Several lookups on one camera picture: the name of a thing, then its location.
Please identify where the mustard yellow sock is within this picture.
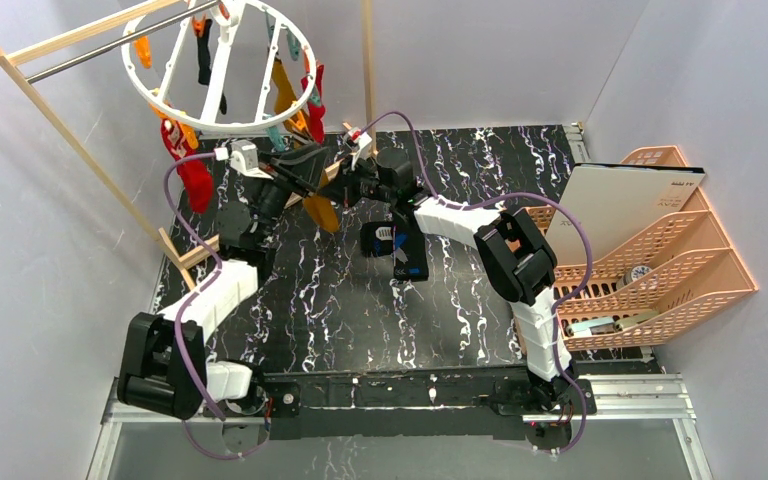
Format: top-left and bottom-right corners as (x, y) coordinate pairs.
(271, 59), (339, 233)

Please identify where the white round clip hanger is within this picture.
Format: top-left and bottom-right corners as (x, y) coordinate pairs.
(116, 0), (321, 134)

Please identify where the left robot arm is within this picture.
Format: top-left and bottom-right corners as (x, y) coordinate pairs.
(117, 141), (328, 420)

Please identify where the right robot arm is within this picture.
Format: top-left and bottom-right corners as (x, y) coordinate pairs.
(316, 149), (586, 421)

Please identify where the orange clothes clip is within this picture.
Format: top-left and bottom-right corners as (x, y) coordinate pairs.
(288, 109), (311, 138)

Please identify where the teal clothes clip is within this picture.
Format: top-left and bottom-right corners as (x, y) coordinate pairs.
(266, 124), (288, 152)

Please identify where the right red sock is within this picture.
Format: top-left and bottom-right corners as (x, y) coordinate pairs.
(306, 63), (327, 144)

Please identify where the red sock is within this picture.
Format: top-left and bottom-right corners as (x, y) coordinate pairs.
(306, 63), (327, 144)
(160, 119), (214, 214)

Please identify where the left red sock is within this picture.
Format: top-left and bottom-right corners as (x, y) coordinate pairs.
(160, 119), (214, 214)

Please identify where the metal rack rod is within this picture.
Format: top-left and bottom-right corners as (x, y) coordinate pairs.
(25, 0), (221, 84)

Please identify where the white flat box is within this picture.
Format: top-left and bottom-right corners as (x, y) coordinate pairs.
(559, 163), (706, 260)

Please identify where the round metal can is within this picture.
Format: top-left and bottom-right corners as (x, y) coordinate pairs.
(623, 265), (652, 285)

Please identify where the pink plastic file organizer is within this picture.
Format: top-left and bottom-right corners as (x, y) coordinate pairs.
(558, 146), (758, 351)

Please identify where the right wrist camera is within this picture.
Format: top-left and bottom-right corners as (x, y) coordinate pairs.
(344, 127), (373, 171)

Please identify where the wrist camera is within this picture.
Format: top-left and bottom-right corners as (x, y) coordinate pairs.
(344, 127), (373, 171)
(228, 140), (272, 180)

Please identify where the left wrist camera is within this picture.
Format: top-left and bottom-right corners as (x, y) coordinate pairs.
(228, 140), (272, 180)

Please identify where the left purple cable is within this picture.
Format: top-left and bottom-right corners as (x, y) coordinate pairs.
(163, 152), (273, 462)

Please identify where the purple cable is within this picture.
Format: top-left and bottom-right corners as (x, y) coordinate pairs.
(163, 152), (273, 462)
(360, 110), (596, 456)

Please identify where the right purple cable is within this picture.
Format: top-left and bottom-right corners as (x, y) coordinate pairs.
(360, 110), (596, 456)

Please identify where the wooden clothes rack frame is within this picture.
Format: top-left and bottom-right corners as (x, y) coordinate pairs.
(0, 0), (385, 293)

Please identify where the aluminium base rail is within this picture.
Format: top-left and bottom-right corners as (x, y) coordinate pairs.
(88, 364), (712, 479)

